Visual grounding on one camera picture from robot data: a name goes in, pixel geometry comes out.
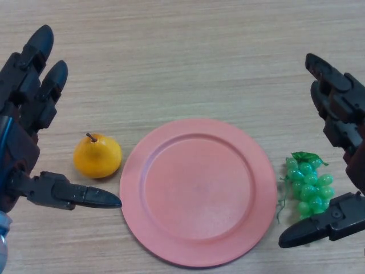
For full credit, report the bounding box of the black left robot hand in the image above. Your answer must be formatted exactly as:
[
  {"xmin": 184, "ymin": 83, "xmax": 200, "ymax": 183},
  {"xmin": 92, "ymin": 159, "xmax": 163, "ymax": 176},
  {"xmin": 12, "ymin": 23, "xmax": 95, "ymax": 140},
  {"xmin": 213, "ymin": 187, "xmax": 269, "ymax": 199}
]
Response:
[{"xmin": 0, "ymin": 25, "xmax": 123, "ymax": 213}]

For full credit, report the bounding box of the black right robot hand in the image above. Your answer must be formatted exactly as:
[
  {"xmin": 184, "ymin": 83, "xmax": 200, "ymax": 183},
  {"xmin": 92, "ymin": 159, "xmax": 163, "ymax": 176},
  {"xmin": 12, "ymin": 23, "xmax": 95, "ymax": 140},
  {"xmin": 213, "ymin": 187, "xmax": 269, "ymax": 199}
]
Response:
[{"xmin": 278, "ymin": 53, "xmax": 365, "ymax": 248}]

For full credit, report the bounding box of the yellow pear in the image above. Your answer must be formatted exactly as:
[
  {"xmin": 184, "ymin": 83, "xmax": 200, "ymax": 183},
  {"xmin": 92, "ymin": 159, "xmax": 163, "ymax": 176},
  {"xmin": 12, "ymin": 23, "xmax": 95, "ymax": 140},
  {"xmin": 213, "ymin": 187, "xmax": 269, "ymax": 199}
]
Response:
[{"xmin": 73, "ymin": 132, "xmax": 124, "ymax": 179}]

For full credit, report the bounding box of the pink round plate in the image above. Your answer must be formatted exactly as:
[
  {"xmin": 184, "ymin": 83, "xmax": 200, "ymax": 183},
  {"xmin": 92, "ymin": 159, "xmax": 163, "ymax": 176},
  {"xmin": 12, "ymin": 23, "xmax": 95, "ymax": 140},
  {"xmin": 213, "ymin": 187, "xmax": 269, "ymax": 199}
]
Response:
[{"xmin": 119, "ymin": 118, "xmax": 278, "ymax": 268}]

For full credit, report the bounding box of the green grape bunch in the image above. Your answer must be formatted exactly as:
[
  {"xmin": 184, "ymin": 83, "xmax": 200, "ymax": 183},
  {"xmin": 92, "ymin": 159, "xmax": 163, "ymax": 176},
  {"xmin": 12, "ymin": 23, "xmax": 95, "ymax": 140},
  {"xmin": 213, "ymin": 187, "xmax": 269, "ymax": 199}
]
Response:
[{"xmin": 275, "ymin": 151, "xmax": 336, "ymax": 226}]

